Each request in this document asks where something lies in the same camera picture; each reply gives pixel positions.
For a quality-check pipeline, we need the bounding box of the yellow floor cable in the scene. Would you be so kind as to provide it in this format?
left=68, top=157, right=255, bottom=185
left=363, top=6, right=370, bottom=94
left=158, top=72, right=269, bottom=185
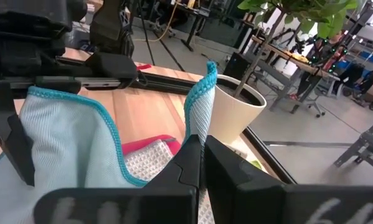
left=132, top=0, right=181, bottom=43

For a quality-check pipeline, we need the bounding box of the grey metal table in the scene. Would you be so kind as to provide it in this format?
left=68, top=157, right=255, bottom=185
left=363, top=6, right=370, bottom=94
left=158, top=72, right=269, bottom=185
left=333, top=111, right=373, bottom=177

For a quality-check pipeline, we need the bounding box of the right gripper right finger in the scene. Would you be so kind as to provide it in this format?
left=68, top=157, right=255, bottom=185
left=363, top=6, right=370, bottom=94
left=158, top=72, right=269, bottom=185
left=204, top=134, right=286, bottom=194

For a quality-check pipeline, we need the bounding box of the pink plastic bin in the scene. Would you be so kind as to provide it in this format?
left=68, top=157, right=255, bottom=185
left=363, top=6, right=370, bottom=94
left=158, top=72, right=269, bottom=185
left=121, top=134, right=182, bottom=156

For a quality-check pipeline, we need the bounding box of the person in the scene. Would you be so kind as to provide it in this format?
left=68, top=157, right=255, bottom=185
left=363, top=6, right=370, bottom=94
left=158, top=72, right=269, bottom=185
left=298, top=30, right=349, bottom=98

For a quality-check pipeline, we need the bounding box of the wooden top workbench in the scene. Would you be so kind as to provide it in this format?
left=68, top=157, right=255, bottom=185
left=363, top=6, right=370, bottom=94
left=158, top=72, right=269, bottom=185
left=250, top=34, right=341, bottom=114

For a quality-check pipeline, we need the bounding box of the black computer tower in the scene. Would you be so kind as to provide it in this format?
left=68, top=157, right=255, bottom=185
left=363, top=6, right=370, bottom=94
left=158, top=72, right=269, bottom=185
left=224, top=52, right=253, bottom=81

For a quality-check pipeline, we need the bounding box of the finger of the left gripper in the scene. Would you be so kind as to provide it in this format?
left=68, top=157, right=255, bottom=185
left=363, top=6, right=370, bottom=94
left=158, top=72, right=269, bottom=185
left=0, top=93, right=36, bottom=187

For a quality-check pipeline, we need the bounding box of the green plant in white pot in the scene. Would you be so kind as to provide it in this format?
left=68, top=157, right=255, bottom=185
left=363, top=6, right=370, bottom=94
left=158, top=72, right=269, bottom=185
left=207, top=0, right=361, bottom=146

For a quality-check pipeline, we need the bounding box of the grey microfiber towel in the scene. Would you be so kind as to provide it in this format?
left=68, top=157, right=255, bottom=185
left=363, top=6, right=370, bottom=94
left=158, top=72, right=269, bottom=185
left=123, top=139, right=174, bottom=183

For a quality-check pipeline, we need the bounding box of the black metal rig frame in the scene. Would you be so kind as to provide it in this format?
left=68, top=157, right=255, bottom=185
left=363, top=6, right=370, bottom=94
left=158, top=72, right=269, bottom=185
left=57, top=54, right=298, bottom=185

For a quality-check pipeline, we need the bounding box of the teal blue microfiber towel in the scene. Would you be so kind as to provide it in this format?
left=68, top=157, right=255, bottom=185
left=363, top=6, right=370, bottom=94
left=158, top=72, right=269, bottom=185
left=0, top=61, right=219, bottom=224

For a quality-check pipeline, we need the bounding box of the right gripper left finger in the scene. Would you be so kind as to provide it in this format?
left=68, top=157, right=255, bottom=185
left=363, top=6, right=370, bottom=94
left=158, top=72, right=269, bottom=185
left=144, top=134, right=203, bottom=191

